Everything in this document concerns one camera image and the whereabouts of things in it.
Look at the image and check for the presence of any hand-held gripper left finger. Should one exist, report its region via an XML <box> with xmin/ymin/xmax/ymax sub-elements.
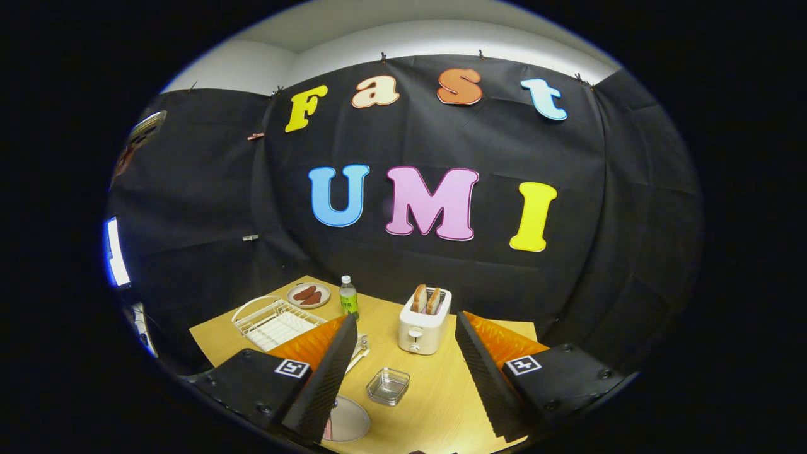
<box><xmin>183</xmin><ymin>313</ymin><xmax>359</xmax><ymax>445</ymax></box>

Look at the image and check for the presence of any bright screen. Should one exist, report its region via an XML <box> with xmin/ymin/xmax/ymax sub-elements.
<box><xmin>104</xmin><ymin>216</ymin><xmax>132</xmax><ymax>289</ymax></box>

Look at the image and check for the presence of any white wire dish rack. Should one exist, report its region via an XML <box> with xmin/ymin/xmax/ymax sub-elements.
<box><xmin>231</xmin><ymin>296</ymin><xmax>370</xmax><ymax>374</ymax></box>

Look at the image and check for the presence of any green label drink bottle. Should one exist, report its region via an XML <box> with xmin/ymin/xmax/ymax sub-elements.
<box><xmin>339</xmin><ymin>275</ymin><xmax>359</xmax><ymax>321</ymax></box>

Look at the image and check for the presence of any metal wire basket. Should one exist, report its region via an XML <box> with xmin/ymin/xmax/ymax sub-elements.
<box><xmin>366</xmin><ymin>368</ymin><xmax>410</xmax><ymax>407</ymax></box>

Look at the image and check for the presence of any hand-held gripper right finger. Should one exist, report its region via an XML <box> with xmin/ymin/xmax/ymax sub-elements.
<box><xmin>455</xmin><ymin>311</ymin><xmax>631</xmax><ymax>442</ymax></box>

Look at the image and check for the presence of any white toaster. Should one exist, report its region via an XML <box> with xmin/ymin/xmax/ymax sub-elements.
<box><xmin>398</xmin><ymin>286</ymin><xmax>453</xmax><ymax>356</ymax></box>

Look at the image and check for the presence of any small plate under meat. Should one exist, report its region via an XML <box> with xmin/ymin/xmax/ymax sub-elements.
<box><xmin>287</xmin><ymin>282</ymin><xmax>332</xmax><ymax>309</ymax></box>

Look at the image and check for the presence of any round wall sign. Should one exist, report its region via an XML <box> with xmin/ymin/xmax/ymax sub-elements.
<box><xmin>113</xmin><ymin>110</ymin><xmax>168</xmax><ymax>177</ymax></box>

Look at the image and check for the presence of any beige round plate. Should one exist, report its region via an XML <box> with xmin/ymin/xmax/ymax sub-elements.
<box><xmin>323</xmin><ymin>395</ymin><xmax>371</xmax><ymax>443</ymax></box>

